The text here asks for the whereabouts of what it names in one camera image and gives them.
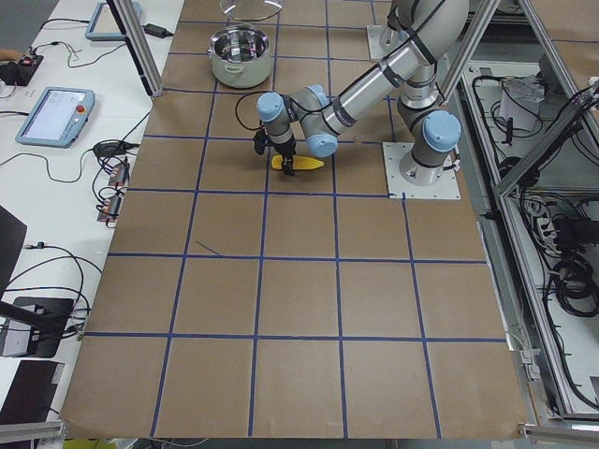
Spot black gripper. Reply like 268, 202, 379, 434
269, 136, 297, 176

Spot yellow corn cob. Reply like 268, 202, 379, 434
270, 154, 324, 173

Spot glass pot lid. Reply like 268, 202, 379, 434
219, 0, 285, 22

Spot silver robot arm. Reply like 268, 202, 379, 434
255, 0, 469, 185

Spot pale green cooking pot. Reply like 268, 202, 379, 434
208, 23, 273, 90

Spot brown paper table cover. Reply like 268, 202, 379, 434
62, 1, 527, 440

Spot small circuit board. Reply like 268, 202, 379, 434
108, 162, 130, 187
96, 195, 123, 225

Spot black power adapter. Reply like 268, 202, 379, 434
142, 23, 173, 38

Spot far teach pendant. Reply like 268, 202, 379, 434
85, 2, 124, 41

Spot teach pendant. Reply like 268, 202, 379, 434
15, 86, 95, 148
85, 2, 124, 41

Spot near teach pendant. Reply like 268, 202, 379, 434
15, 86, 95, 148

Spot black monitor stand base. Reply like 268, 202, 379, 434
1, 297, 74, 358

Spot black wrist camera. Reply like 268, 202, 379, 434
253, 129, 269, 155

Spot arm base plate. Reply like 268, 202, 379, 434
366, 24, 408, 61
382, 142, 460, 201

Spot aluminium frame post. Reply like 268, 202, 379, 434
107, 0, 164, 98

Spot black coiled cables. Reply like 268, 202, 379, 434
542, 261, 599, 319

